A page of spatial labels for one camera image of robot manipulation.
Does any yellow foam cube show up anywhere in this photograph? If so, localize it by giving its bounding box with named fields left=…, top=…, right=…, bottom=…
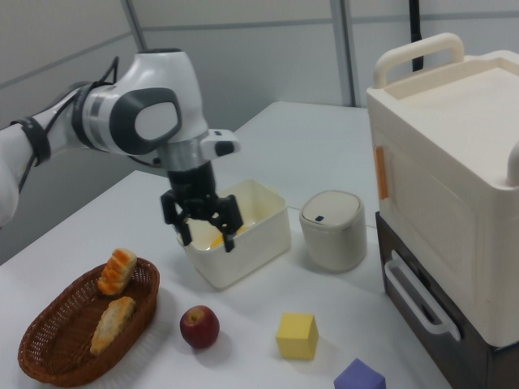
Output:
left=275, top=312, right=320, bottom=361

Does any short toasted bread piece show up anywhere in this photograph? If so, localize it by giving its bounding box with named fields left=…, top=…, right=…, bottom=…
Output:
left=97, top=248, right=138, bottom=297

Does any orange cabinet door handle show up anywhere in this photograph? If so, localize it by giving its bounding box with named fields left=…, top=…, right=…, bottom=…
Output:
left=375, top=145, right=391, bottom=200

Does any purple foam cube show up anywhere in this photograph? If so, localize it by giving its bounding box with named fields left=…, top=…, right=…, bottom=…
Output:
left=332, top=357, right=386, bottom=389

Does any black pole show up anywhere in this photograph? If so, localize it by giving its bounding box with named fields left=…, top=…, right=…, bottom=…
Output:
left=407, top=0, right=425, bottom=74

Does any long toasted bread loaf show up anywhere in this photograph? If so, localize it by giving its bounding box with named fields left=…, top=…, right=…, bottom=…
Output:
left=89, top=296, right=137, bottom=357

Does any brown wicker basket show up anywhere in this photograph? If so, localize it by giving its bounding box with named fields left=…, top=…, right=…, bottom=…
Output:
left=18, top=256, right=161, bottom=389

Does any white plastic container box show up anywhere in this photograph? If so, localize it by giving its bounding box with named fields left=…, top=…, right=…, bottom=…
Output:
left=176, top=179, right=293, bottom=290

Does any small cream lidded bin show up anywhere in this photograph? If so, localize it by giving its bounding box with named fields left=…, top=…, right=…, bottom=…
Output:
left=298, top=189, right=368, bottom=272

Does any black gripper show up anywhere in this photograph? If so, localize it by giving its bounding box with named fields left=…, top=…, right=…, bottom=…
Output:
left=159, top=159, right=246, bottom=254

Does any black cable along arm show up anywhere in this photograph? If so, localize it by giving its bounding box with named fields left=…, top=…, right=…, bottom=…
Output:
left=10, top=56, right=122, bottom=191

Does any white drawer handle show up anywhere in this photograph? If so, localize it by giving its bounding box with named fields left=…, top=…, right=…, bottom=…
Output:
left=384, top=259, right=461, bottom=342

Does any cream plastic cabinet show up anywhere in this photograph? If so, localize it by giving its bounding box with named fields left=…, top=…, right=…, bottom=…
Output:
left=366, top=32, right=519, bottom=348

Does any red apple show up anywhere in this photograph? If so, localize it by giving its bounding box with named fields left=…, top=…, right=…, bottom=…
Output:
left=179, top=305, right=221, bottom=349

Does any yellow toy banana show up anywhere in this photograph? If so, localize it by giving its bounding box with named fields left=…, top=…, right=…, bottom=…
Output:
left=208, top=227, right=249, bottom=249

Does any dark brown drawer base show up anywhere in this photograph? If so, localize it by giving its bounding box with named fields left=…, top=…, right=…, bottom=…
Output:
left=375, top=210, right=519, bottom=389

